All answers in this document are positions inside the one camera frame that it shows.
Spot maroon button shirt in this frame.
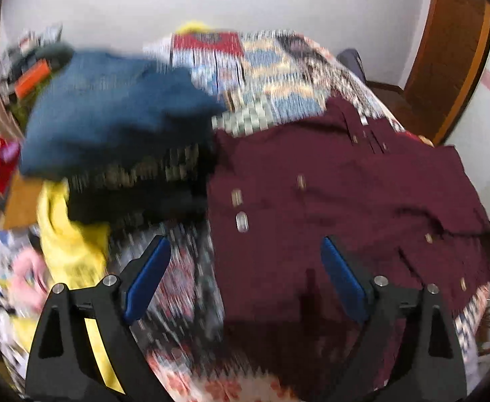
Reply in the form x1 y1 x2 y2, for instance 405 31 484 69
208 96 490 400

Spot dark grey clothing bundle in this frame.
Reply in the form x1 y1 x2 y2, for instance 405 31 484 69
34 42 75 71

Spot pink neck pillow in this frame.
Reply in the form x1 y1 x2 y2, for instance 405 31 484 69
10 247 50 311

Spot yellow garment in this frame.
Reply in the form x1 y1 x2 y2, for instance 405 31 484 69
9 179 125 394

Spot wooden wardrobe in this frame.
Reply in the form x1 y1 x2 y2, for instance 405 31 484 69
403 0 490 146

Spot wooden folding lap table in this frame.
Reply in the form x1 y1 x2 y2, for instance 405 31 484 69
3 173 43 229

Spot grey bag on floor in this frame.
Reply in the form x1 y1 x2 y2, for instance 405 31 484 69
337 48 367 84

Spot black patterned folded garment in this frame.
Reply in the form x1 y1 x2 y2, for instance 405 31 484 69
67 142 215 229

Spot blue folded jeans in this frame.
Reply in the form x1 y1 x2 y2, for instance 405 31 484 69
19 51 226 181

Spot patchwork patterned bedspread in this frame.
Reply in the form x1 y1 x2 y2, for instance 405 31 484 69
0 30 490 401

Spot orange box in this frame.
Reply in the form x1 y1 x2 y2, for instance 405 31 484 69
14 59 51 99

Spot yellow headboard object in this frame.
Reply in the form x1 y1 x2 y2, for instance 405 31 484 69
175 21 211 35

